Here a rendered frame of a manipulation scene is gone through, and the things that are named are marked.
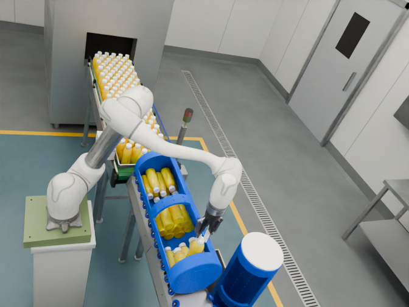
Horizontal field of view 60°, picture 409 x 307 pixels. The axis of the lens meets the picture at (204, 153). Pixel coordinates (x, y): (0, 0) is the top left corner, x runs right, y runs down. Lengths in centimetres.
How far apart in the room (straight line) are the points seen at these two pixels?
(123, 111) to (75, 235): 79
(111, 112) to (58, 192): 57
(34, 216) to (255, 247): 128
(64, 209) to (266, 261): 120
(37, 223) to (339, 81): 464
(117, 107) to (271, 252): 133
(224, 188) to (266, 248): 88
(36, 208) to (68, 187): 33
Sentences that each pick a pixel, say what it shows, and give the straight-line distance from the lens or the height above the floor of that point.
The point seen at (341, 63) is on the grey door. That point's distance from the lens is 574.
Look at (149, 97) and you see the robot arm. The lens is 170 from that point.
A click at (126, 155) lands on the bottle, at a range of 262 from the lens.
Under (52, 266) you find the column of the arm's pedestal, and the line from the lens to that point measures 224.
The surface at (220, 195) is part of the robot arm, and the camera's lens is 156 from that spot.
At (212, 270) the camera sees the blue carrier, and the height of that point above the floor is 115.
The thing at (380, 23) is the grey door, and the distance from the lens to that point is 542.
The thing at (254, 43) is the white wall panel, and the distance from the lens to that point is 738.
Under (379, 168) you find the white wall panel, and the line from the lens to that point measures 519.
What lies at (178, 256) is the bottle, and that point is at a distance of 197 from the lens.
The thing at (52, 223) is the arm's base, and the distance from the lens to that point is 207.
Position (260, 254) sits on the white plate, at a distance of 228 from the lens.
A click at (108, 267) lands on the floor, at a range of 320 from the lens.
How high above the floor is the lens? 269
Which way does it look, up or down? 36 degrees down
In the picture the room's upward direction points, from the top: 21 degrees clockwise
